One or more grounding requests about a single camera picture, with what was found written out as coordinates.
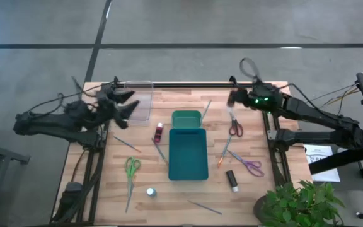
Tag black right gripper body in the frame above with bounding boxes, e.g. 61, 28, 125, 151
246, 82, 284, 114

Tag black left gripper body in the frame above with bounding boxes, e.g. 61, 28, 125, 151
95, 90, 129, 130

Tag red handled scissors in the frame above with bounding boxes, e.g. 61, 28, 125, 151
228, 108, 244, 138

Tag thin blue paintbrush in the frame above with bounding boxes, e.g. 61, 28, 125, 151
113, 136, 142, 154
201, 99, 212, 123
151, 137, 170, 166
187, 199, 223, 216
217, 135, 233, 168

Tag red and black paint bottle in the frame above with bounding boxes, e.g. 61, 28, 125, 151
153, 122, 164, 143

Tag purple handled scissors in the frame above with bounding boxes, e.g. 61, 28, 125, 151
227, 150, 265, 178

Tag green handled scissors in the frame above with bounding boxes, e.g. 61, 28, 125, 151
124, 156, 142, 190

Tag large teal plastic bin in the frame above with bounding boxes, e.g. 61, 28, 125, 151
168, 127, 210, 182

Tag black paint bottle white cap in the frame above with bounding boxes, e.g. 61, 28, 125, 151
225, 169, 240, 193

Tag grey pencil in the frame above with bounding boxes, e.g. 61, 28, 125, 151
124, 175, 137, 214

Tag clear plastic bin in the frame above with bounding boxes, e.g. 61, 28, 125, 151
123, 80, 154, 127

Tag small green plastic bin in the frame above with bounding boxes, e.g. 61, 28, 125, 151
171, 110, 203, 129

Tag white paper sheet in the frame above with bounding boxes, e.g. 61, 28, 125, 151
303, 144, 342, 183

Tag black desk strut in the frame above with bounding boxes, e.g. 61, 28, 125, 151
308, 137, 363, 175

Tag black plant pot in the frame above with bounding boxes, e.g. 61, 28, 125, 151
253, 195, 272, 223

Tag grey metal stand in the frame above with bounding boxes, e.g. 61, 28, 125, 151
0, 136, 31, 227

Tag green leafy plant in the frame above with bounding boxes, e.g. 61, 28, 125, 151
256, 179, 346, 227

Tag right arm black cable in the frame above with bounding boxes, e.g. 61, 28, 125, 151
239, 57, 262, 83

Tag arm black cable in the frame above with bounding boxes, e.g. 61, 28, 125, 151
26, 75, 116, 114
239, 57, 262, 83

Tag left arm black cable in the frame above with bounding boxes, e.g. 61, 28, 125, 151
26, 75, 116, 114

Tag brown cable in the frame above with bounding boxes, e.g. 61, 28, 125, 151
71, 148, 88, 183

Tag thin yellow and grey wires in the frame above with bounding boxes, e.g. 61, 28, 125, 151
294, 81, 360, 108

